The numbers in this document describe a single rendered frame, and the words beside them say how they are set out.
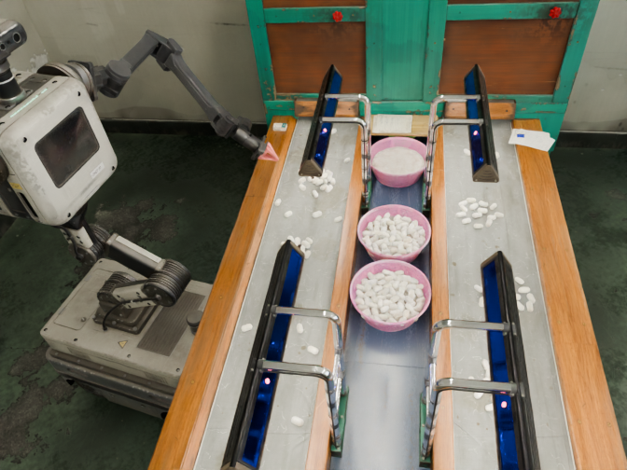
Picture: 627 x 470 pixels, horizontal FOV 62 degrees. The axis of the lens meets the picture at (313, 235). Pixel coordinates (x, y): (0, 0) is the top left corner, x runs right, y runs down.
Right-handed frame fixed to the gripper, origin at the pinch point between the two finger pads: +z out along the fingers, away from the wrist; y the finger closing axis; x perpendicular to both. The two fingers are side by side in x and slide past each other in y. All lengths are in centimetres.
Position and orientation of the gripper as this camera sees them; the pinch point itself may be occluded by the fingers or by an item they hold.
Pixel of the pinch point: (276, 158)
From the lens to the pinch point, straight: 213.5
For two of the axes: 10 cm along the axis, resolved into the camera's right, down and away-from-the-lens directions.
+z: 8.0, 5.0, 3.3
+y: 1.7, -7.2, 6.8
